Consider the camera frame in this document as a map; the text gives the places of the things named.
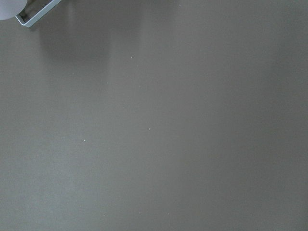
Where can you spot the wire glass rack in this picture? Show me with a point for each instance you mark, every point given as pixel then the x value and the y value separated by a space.
pixel 34 11

